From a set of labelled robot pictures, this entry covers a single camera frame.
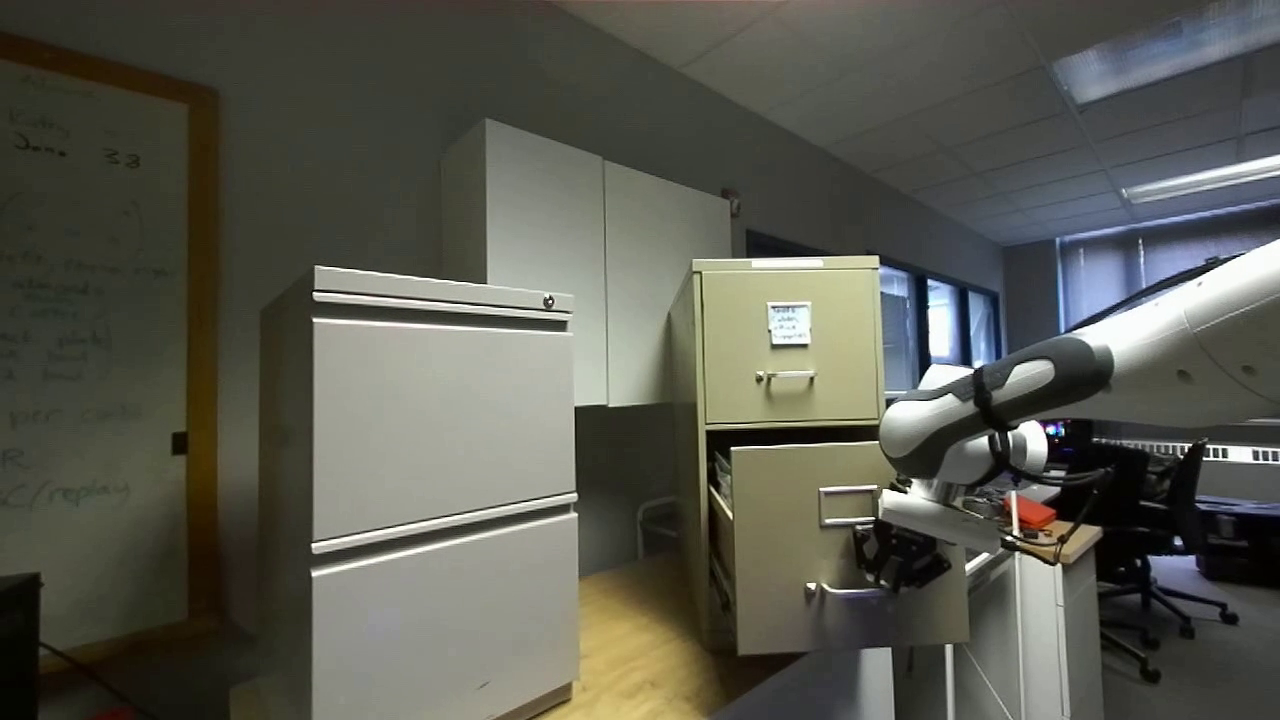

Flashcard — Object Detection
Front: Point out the wood-framed whiteboard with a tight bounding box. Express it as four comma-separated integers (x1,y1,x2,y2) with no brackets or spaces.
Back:
0,32,222,659

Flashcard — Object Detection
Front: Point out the beige top file drawer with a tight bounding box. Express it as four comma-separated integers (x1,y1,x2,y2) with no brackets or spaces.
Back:
698,255,884,428

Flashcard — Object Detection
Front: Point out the white wall cabinet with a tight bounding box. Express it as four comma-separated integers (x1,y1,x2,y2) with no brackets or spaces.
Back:
441,118,731,407

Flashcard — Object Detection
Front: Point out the ceiling light fixture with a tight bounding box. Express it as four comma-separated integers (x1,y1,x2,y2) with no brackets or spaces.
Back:
1122,154,1280,205

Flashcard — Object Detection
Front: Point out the beige bottom file drawer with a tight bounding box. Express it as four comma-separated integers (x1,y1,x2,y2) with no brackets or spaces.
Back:
708,438,970,657

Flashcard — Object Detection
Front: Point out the beige two-drawer file cabinet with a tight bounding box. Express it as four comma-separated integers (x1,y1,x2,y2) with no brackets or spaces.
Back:
669,255,894,657

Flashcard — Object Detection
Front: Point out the white base cabinet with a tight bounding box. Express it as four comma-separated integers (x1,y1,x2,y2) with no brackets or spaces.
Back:
718,516,1107,720

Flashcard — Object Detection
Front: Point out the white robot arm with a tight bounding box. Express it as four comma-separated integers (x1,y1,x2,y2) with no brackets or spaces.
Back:
866,244,1280,591

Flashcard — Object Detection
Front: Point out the grey two-drawer file cabinet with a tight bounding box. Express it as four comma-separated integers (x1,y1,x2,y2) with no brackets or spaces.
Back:
261,262,580,720

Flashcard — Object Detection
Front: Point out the black office chair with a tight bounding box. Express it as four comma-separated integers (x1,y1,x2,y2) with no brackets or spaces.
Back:
1081,445,1236,639

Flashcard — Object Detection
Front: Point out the beige file drawer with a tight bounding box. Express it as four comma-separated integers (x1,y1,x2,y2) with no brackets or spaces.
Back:
708,438,970,657
698,255,884,428

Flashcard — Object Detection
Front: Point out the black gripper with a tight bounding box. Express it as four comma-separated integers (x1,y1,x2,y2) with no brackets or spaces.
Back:
858,519,954,591

